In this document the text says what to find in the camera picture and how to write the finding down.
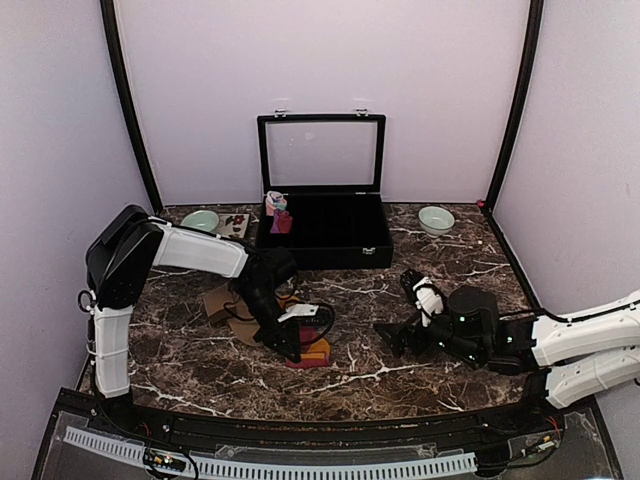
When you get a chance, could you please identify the brown sock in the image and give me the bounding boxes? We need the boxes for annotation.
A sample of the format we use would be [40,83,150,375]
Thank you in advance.
[202,283,263,347]

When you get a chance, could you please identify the white perforated front rail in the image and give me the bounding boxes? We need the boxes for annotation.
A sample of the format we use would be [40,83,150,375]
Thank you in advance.
[62,426,479,480]

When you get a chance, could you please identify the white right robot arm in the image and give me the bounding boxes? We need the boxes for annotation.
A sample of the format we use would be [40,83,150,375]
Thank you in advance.
[374,269,639,434]

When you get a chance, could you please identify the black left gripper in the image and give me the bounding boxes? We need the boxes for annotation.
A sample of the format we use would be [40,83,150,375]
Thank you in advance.
[236,283,300,365]

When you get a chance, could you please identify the green bowl at right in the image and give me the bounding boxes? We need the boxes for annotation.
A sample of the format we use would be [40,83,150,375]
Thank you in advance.
[418,206,455,238]

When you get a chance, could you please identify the black corner post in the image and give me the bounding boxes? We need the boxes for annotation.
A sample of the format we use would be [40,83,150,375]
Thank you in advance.
[99,0,164,213]
[484,0,544,215]

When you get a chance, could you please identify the black compartment storage box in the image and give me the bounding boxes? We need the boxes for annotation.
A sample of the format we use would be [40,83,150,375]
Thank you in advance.
[255,112,394,270]

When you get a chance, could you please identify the black right corner post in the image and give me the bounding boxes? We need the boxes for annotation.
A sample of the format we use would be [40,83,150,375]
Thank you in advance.
[484,0,544,215]

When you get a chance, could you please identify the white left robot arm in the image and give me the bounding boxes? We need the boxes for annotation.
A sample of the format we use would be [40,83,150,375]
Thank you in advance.
[79,205,335,436]

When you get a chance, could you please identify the green ceramic bowl on plate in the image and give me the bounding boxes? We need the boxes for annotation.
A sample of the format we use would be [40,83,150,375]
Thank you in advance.
[180,210,220,233]

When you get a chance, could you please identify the magenta striped sock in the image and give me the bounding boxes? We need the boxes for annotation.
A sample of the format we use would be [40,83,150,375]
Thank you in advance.
[285,339,331,370]

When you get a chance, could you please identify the magenta purple rolled sock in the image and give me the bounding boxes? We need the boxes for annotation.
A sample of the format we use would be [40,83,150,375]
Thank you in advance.
[270,209,293,235]

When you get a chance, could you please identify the black left corner post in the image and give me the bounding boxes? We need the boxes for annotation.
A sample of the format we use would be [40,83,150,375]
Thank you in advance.
[99,0,164,213]

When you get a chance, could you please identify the pink white rolled sock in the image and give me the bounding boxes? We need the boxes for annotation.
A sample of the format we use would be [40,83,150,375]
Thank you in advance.
[265,190,287,217]

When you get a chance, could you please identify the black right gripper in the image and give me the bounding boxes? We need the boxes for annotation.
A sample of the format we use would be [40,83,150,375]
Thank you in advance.
[373,303,486,364]

